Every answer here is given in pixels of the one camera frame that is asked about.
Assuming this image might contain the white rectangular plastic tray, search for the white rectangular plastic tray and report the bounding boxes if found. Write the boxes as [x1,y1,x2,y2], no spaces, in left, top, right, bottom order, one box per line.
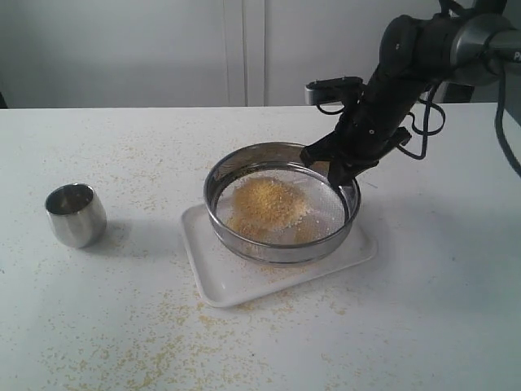
[181,204,378,308]

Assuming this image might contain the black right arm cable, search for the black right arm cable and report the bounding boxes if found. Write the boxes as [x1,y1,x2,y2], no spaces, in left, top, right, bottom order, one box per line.
[315,0,521,178]

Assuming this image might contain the round steel mesh sieve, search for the round steel mesh sieve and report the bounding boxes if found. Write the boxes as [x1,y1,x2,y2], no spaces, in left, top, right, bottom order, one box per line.
[204,142,361,266]

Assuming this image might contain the stainless steel cup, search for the stainless steel cup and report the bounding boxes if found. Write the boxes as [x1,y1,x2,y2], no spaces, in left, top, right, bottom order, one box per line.
[45,183,107,248]

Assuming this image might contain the yellow grain pile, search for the yellow grain pile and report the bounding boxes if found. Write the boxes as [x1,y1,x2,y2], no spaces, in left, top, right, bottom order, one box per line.
[226,177,319,245]

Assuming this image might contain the white cabinet doors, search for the white cabinet doors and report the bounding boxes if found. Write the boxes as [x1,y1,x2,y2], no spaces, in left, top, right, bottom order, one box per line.
[1,1,439,108]

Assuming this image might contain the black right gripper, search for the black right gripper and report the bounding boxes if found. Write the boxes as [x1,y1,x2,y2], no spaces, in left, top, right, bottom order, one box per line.
[300,72,411,187]

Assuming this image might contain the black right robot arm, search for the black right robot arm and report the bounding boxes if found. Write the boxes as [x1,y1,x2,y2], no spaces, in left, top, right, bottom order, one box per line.
[300,1,520,187]

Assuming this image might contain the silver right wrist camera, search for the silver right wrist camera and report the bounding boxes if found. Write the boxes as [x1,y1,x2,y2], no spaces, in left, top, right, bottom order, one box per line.
[304,77,363,106]

